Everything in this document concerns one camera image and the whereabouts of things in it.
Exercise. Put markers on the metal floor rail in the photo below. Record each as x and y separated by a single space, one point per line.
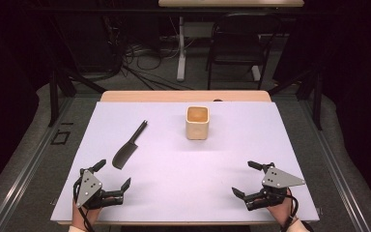
338 174
22 174

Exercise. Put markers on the white desk leg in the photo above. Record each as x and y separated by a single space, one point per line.
181 58

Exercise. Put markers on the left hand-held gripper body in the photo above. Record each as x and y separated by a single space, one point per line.
88 187

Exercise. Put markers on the beige square cup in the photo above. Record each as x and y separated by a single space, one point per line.
197 129

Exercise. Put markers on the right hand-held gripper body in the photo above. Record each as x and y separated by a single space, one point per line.
277 179

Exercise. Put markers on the white table cover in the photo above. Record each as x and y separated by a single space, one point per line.
180 174

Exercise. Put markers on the wooden table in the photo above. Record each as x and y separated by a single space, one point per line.
174 96

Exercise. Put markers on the person's right hand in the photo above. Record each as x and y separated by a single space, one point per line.
285 212

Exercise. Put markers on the black folding chair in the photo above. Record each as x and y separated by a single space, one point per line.
236 48

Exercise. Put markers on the person's left hand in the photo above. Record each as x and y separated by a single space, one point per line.
80 217

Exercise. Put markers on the black metal stand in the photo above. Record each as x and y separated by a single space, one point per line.
54 96
317 96

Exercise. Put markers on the black comb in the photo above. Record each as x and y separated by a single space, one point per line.
123 157

